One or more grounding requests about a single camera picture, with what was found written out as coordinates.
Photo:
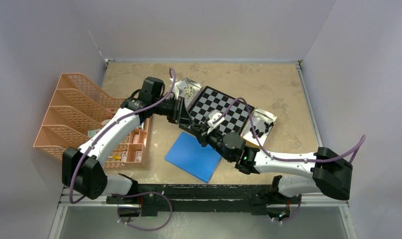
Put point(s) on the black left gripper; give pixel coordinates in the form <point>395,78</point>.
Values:
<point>180,115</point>

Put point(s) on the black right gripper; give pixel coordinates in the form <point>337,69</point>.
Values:
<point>200,132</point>

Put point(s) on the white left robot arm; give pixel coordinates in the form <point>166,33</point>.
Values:
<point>82,168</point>

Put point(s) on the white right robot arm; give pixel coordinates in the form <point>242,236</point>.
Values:
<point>322,171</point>

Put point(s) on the white chess pieces pile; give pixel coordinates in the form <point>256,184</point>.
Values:
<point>189,91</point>

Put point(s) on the pink tin with white pieces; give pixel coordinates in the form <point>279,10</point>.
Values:
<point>179,85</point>

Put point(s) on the yellow tin with black pieces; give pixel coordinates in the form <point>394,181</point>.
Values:
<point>263,123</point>

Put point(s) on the black white chessboard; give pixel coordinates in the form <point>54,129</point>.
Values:
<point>211,99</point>

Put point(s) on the blue mat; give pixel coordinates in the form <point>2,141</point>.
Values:
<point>188,155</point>

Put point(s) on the peach desk organizer tray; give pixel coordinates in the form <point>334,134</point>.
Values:
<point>132,152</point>

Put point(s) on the peach mesh file rack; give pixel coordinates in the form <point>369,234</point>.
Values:
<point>76,111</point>

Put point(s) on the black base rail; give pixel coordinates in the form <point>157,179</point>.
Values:
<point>203,198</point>

